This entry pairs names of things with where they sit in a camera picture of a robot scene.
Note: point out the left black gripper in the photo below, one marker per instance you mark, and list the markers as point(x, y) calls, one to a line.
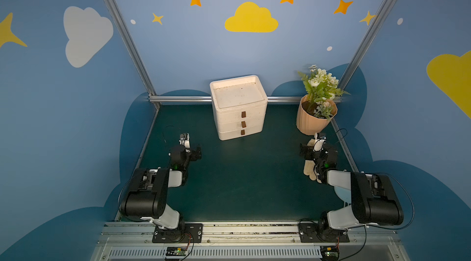
point(195, 153)

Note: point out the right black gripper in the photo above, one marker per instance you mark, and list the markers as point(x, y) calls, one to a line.
point(307, 151)

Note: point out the white three-drawer cabinet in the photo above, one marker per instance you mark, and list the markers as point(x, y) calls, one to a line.
point(239, 106)

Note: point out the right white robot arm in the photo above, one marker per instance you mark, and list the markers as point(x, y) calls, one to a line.
point(372, 196)

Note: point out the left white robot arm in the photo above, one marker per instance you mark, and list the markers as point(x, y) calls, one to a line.
point(146, 197)

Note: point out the beige work gloves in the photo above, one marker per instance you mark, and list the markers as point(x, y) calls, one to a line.
point(309, 167)

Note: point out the flower plant in pot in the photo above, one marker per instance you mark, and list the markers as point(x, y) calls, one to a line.
point(317, 107)

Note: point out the blue hand brush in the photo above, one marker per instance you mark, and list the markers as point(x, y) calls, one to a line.
point(344, 195)

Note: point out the left circuit board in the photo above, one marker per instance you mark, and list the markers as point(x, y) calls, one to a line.
point(175, 253)

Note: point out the circuit board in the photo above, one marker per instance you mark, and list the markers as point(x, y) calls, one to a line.
point(175, 253)
point(329, 253)

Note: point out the right circuit board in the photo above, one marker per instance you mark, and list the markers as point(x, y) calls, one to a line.
point(329, 253)

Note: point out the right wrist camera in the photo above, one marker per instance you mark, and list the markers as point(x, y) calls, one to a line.
point(320, 139)

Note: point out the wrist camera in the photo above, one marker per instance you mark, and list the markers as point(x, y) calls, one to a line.
point(320, 139)
point(184, 140)

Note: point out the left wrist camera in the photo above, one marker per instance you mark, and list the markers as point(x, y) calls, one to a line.
point(184, 140)

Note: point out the aluminium back rail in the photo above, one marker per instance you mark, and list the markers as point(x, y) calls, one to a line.
point(208, 99)

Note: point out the aluminium rail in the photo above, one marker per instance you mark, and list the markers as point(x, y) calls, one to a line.
point(245, 241)
point(208, 99)

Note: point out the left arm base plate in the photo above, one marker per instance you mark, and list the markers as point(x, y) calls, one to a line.
point(188, 232)

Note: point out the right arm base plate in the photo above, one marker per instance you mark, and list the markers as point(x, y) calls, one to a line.
point(313, 233)

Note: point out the aluminium front rail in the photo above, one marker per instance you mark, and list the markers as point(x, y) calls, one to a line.
point(245, 241)

